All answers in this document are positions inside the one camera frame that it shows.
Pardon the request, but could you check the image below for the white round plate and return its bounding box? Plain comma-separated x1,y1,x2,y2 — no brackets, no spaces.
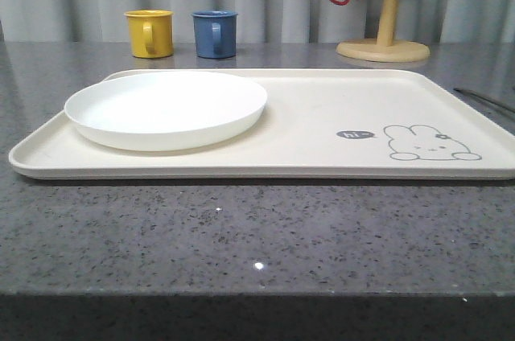
64,71,268,151

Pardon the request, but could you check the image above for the steel chopstick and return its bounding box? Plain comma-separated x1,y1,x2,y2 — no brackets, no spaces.
453,88,515,113

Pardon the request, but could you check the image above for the cream rabbit serving tray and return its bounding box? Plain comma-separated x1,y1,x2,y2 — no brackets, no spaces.
9,69,514,179

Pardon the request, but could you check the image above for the blue enamel mug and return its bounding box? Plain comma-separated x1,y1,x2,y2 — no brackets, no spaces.
192,10,237,59

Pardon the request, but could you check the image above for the yellow enamel mug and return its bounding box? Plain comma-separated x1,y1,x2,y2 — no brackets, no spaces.
124,10,174,59

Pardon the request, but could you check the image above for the wooden mug tree stand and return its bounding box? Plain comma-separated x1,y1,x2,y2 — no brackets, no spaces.
336,0,430,63

